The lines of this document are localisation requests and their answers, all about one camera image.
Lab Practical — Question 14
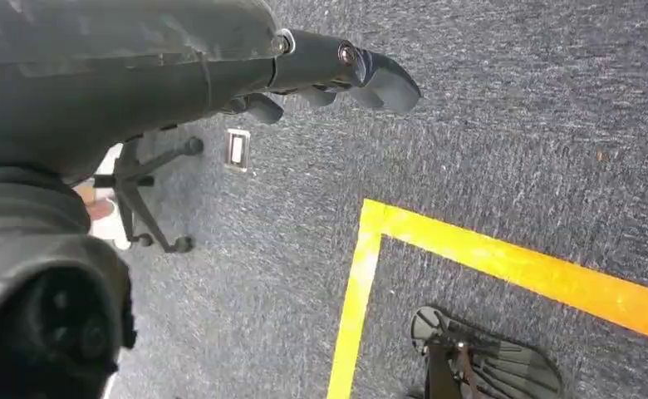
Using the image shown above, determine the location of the white shoe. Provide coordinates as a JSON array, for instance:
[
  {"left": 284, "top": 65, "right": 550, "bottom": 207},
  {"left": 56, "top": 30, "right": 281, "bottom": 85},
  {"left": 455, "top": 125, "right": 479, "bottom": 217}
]
[{"left": 73, "top": 144, "right": 134, "bottom": 252}]

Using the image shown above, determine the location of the black office chair base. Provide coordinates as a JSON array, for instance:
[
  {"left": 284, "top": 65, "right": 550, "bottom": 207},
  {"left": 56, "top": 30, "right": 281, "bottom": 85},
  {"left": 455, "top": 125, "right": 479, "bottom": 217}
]
[{"left": 92, "top": 136, "right": 205, "bottom": 254}]

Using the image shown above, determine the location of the metal floor socket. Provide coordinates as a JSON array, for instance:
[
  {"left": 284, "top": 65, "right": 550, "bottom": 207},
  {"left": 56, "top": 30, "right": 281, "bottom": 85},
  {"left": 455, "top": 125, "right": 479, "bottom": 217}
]
[{"left": 224, "top": 128, "right": 252, "bottom": 173}]

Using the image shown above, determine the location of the yellow floor tape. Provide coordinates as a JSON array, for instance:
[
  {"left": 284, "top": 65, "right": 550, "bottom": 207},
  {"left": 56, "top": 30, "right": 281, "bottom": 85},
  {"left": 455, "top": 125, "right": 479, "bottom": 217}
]
[{"left": 326, "top": 199, "right": 648, "bottom": 399}]

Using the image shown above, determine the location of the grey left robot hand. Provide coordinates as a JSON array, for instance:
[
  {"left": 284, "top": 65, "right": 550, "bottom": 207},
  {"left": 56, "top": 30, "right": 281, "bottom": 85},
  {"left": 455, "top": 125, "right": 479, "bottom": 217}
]
[{"left": 0, "top": 0, "right": 423, "bottom": 186}]

